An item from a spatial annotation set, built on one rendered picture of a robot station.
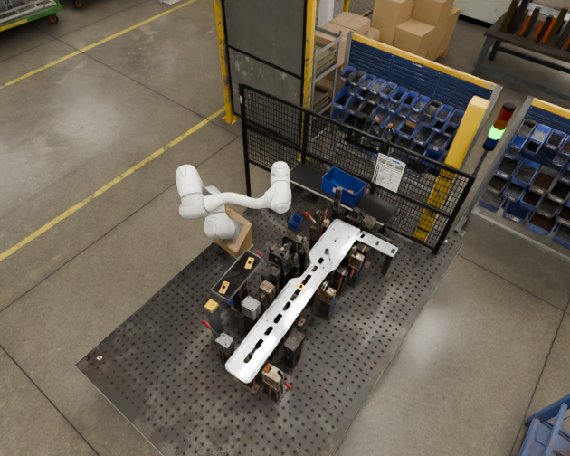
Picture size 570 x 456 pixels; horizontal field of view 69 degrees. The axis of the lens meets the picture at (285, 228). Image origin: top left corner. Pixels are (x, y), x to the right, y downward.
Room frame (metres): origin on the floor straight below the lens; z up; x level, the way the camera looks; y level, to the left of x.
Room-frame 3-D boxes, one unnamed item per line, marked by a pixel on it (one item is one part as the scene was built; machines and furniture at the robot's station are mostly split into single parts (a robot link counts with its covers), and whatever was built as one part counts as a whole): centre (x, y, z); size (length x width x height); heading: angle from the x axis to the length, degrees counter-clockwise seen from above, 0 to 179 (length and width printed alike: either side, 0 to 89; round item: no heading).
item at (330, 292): (1.39, -0.30, 0.87); 0.12 x 0.09 x 0.35; 58
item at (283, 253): (1.62, 0.00, 0.94); 0.18 x 0.13 x 0.49; 148
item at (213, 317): (1.19, 0.43, 0.92); 0.08 x 0.08 x 0.44; 58
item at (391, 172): (2.24, -0.74, 1.30); 0.23 x 0.02 x 0.31; 58
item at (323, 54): (4.49, 0.00, 0.65); 1.00 x 0.50 x 1.30; 53
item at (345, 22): (5.13, -0.91, 0.52); 1.21 x 0.81 x 1.05; 147
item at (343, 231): (1.41, -0.11, 1.00); 1.38 x 0.22 x 0.02; 148
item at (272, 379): (0.83, 0.04, 0.88); 0.15 x 0.11 x 0.36; 58
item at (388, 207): (2.30, -0.43, 1.01); 0.90 x 0.22 x 0.03; 58
